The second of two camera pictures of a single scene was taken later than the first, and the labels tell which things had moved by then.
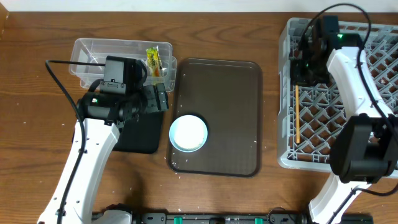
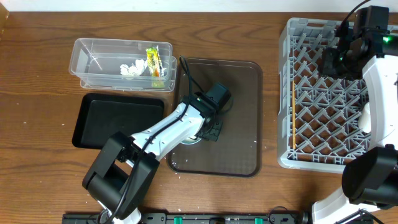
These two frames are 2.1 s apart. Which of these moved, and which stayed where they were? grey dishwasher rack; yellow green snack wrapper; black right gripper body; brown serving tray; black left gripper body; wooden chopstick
Moved: wooden chopstick; black left gripper body; black right gripper body
Stayed: grey dishwasher rack; yellow green snack wrapper; brown serving tray
